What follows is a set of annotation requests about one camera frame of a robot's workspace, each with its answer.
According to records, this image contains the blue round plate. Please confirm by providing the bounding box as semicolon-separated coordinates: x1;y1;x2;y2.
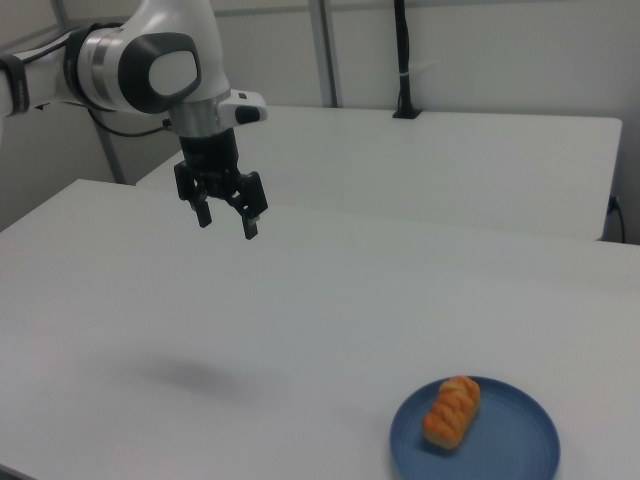
389;375;562;480

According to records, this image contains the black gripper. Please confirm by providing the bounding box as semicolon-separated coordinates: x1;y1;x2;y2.
173;128;269;241

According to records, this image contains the white cable tie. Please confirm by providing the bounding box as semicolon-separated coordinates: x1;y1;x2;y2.
398;60;437;80

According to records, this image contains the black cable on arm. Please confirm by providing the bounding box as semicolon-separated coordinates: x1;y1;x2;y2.
9;22;174;138

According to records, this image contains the grey metal frame post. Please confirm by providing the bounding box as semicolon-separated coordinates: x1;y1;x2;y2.
51;0;128;186
306;0;345;108

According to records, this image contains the black wall power cable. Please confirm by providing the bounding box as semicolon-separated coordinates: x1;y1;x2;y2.
606;194;627;244

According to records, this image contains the white side table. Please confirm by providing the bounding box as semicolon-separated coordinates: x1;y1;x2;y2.
135;104;624;243

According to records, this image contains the black pole with base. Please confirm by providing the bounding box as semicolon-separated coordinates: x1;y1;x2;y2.
391;0;424;121

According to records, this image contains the orange braided bread loaf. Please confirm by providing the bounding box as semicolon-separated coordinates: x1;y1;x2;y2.
421;375;482;451

